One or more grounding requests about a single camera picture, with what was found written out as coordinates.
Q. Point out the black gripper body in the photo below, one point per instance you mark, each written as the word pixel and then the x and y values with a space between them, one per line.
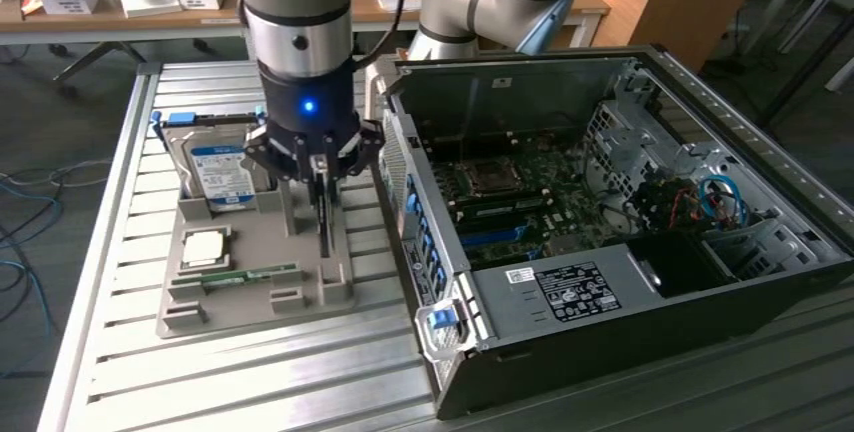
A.
pixel 307 102

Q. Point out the graphics card with metal bracket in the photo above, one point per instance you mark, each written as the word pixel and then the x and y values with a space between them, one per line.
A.
pixel 326 232

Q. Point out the hard disk with blue rails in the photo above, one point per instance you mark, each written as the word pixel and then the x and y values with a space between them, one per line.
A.
pixel 214 172

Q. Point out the grey card retention latch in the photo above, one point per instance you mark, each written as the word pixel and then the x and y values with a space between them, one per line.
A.
pixel 377 87

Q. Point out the wooden top desk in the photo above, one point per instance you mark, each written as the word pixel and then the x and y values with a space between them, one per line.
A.
pixel 134 24
pixel 381 17

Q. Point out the metal CPU socket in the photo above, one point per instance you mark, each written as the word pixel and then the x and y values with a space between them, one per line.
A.
pixel 494 177

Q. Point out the grey parts rack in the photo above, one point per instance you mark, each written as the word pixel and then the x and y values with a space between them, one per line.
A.
pixel 261 262

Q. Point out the silver CPU chip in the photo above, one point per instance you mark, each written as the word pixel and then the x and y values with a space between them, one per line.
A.
pixel 203 250

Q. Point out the green RAM stick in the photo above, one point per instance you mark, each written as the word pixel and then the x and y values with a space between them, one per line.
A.
pixel 234 275

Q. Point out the long expansion slot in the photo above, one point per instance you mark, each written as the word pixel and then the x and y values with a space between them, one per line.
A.
pixel 490 238

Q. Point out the green motherboard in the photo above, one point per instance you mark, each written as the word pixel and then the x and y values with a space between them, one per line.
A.
pixel 568 202

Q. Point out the black chair base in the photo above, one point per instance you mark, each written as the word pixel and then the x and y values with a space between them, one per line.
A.
pixel 86 61

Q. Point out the blue plastic latch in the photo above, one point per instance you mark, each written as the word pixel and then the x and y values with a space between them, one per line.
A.
pixel 441 319

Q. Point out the grey power supply unit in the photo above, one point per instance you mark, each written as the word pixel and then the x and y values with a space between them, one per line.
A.
pixel 507 302

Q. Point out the wooden cabinet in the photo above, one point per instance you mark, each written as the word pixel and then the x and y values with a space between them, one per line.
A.
pixel 668 2

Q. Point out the black open PC case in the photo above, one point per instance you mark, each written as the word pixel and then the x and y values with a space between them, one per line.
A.
pixel 601 352

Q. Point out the metal disk bay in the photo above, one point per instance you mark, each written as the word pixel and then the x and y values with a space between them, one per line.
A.
pixel 768 247

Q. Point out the white table leg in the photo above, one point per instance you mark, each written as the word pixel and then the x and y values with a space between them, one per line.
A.
pixel 842 77

